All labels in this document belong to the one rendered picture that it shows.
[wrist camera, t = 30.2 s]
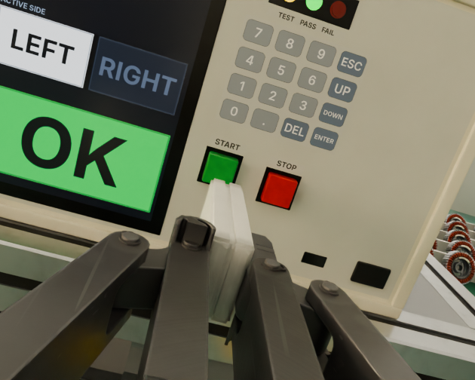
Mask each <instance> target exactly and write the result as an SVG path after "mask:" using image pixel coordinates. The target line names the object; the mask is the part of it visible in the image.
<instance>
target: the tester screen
mask: <svg viewBox="0 0 475 380"><path fill-rule="evenodd" d="M210 3H211V0H0V5H4V6H7V7H9V8H13V9H16V10H18V11H23V12H26V13H28V14H32V15H35V16H37V17H42V18H45V19H47V20H51V21H54V22H57V23H61V24H63V25H66V26H71V27H73V28H76V29H80V30H82V31H85V32H89V33H92V34H94V35H98V36H101V37H104V38H108V39H111V40H113V41H117V42H121V43H123V44H127V45H130V46H132V47H135V48H139V49H142V50H144V51H148V52H151V53H154V54H158V55H161V56H163V57H168V58H170V59H173V60H177V61H180V62H182V63H187V64H188V67H187V70H186V73H185V78H184V81H183V84H182V89H181V92H180V95H179V100H178V103H177V107H176V111H175V115H170V114H167V113H164V112H160V111H157V110H154V109H150V108H147V107H145V106H140V105H137V104H134V103H130V102H127V101H124V100H120V99H117V98H114V97H110V96H107V95H105V94H101V93H97V92H94V91H92V90H87V89H84V88H82V87H77V86H75V85H71V84H67V83H64V82H61V81H58V80H54V79H52V78H47V77H44V76H42V75H37V74H35V73H31V72H27V71H24V70H22V69H17V68H14V67H12V66H7V65H5V64H1V63H0V86H3V87H7V88H10V89H13V90H18V91H20V92H24V93H28V94H31V95H33V96H37V97H41V98H44V99H46V100H51V101H54V102H57V103H62V104H64V105H67V106H71V107H75V108H77V109H82V110H85V111H88V112H92V113H95V114H98V115H102V116H105V117H108V118H113V119H115V120H118V121H123V122H125V123H128V124H133V125H136V126H138V127H143V128H146V129H149V130H153V131H156V132H159V133H163V134H167V135H169V136H170V140H169V143H168V147H167V151H166V155H165V157H164V163H163V165H162V168H161V173H160V176H159V180H158V184H157V188H156V190H155V196H154V198H153V202H152V206H151V209H150V213H148V212H145V211H141V210H137V209H133V208H131V207H126V206H122V205H120V204H114V203H112V202H108V201H104V200H100V199H97V198H92V197H89V196H86V195H81V194H78V193H75V192H70V191H67V190H64V189H61V188H56V187H53V186H49V185H45V184H41V183H38V182H33V181H30V180H27V179H22V178H20V177H16V176H11V175H8V174H5V173H0V181H1V182H6V183H9V184H12V185H17V186H20V187H24V188H28V189H32V190H35V191H37V192H43V193H45V194H49V195H54V196H57V197H60V198H65V199H68V200H71V201H77V202H79V203H83V204H87V205H91V206H94V207H99V208H102V209H105V210H110V211H113V212H116V213H121V214H124V215H128V216H132V217H136V218H139V219H144V220H147V221H150V222H151V219H152V214H153V211H154V208H155V203H156V200H157V197H158V193H159V189H160V186H161V181H162V178H163V175H164V170H165V167H166V164H167V159H168V156H169V154H170V148H171V146H172V142H173V138H174V134H175V131H176V126H177V124H178V120H179V116H180V112H181V109H182V104H183V101H184V99H185V94H186V91H187V87H188V83H189V79H190V77H191V73H192V69H193V65H194V62H195V57H196V55H197V52H198V47H199V44H200V40H201V36H202V32H203V30H204V24H205V22H206V18H207V14H208V11H209V8H210Z"/></svg>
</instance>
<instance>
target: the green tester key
mask: <svg viewBox="0 0 475 380"><path fill-rule="evenodd" d="M237 167H238V159H236V158H233V157H230V156H227V155H222V154H219V153H217V152H210V153H209V155H208V158H207V163H206V165H205V168H204V172H203V176H202V181H203V182H208V183H210V181H211V180H214V178H215V179H220V180H223V181H225V184H228V185H229V183H230V182H231V183H232V182H233V179H234V175H235V172H236V169H237Z"/></svg>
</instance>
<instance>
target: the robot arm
mask: <svg viewBox="0 0 475 380"><path fill-rule="evenodd" d="M149 246H150V243H149V241H148V240H147V239H146V238H144V237H143V236H141V235H139V234H136V233H133V232H132V231H115V232H113V233H111V234H109V235H108V236H106V237H105V238H103V239H102V240H101V241H100V242H98V243H97V244H95V245H94V246H92V247H91V248H90V249H89V250H87V251H86V252H84V253H82V254H81V255H80V256H79V257H77V258H76V259H74V260H73V261H72V262H70V263H69V264H68V265H66V266H65V267H63V268H62V269H60V270H59V271H58V272H57V273H55V274H53V275H52V276H51V277H49V278H48V279H47V280H45V281H44V282H43V283H41V284H39V285H38V286H37V287H36V288H34V289H33V290H31V291H30V292H28V293H27V294H26V295H25V296H23V297H22V298H20V299H19V300H17V301H16V302H15V303H14V304H12V305H10V306H9V307H8V308H6V309H5V310H3V311H2V312H1V313H0V380H79V379H80V378H81V377H82V376H83V374H84V373H85V372H86V371H87V369H88V368H89V367H90V366H91V364H92V363H93V362H94V361H95V359H97V357H98V356H99V355H100V354H101V352H102V351H103V350H104V348H105V347H106V346H107V345H108V343H110V341H111V340H112V339H113V338H114V336H115V335H116V334H117V333H118V331H119V330H120V329H121V328H122V326H123V325H124V324H125V323H126V322H127V320H128V319H129V318H130V315H131V312H132V309H151V310H152V314H151V317H150V321H149V328H148V331H147V334H146V340H145V344H144V348H143V351H142V357H141V361H140V365H139V370H138V374H137V377H136V380H208V327H209V317H211V320H213V321H216V322H220V323H227V321H229V322H230V320H231V316H232V314H233V311H234V308H235V314H234V318H233V321H232V323H231V327H230V329H229V331H228V335H227V338H226V340H225V345H228V342H230V341H231V343H232V357H233V372H234V380H421V379H420V377H419V376H418V375H417V374H416V373H415V371H414V370H413V369H412V368H411V367H410V366H409V364H408V363H407V362H406V361H405V360H404V359H403V358H402V357H401V356H400V355H399V353H398V352H397V351H396V350H395V349H394V347H393V346H392V345H391V344H390V343H389V341H388V340H387V339H386V338H385V337H384V336H383V335H382V334H381V333H380V332H379V331H378V329H377V328H376V327H375V326H374V325H373V323H372V322H371V321H370V320H369V319H368V317H367V316H366V315H365V314H364V313H363V312H362V311H361V310H360V309H359V308H358V307H357V305H356V304H355V303H354V302H353V301H352V299H351V298H350V297H349V296H348V295H347V293H346V292H345V291H343V290H342V289H341V288H340V287H338V286H336V285H335V284H334V283H332V282H331V283H330V282H329V281H327V280H313V281H312V282H311V283H310V286H309V288H308V289H307V288H305V287H302V286H299V285H298V284H296V283H293V282H292V279H291V276H290V272H289V271H288V269H287V267H285V265H283V264H281V263H279V262H278V261H277V258H276V255H275V254H274V249H273V246H272V242H270V240H269V239H267V237H266V236H264V235H260V234H256V233H252V232H251V230H250V224H249V219H248V215H247V209H246V204H245V200H244V193H243V189H242V188H241V186H240V185H237V184H234V183H231V182H230V183H229V185H228V184H225V181H223V180H220V179H215V178H214V180H211V181H210V186H209V188H208V192H207V196H206V199H205V202H204V206H203V209H202V211H201V216H200V218H198V217H195V216H184V215H181V216H179V217H177V218H176V220H175V223H174V226H173V230H172V234H171V236H170V241H169V244H168V247H165V248H162V249H149ZM331 337H332V339H333V348H332V352H331V353H330V352H329V351H328V350H327V346H328V344H329V341H330V339H331Z"/></svg>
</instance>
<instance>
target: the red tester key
mask: <svg viewBox="0 0 475 380"><path fill-rule="evenodd" d="M297 185H298V182H297V181H296V179H293V178H290V177H287V176H283V175H280V174H277V173H272V172H269V173H268V177H267V179H266V182H265V185H264V188H263V190H262V194H261V200H262V201H263V202H266V203H269V204H273V205H277V206H279V207H284V208H289V207H290V203H291V201H292V199H293V195H294V193H295V190H296V186H297Z"/></svg>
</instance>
